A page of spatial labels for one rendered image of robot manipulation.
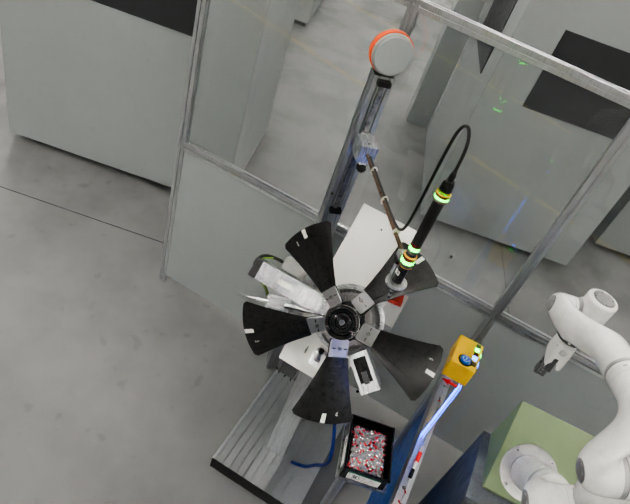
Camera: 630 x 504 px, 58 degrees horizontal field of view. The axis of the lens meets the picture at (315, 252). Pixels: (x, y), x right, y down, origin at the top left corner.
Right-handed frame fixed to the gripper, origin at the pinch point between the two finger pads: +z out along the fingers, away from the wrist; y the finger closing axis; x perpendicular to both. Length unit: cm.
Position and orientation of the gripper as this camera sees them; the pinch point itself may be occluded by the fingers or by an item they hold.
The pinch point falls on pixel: (541, 368)
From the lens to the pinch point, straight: 188.0
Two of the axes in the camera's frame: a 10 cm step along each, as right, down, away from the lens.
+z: -2.7, 7.2, 6.4
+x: -8.6, -4.8, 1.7
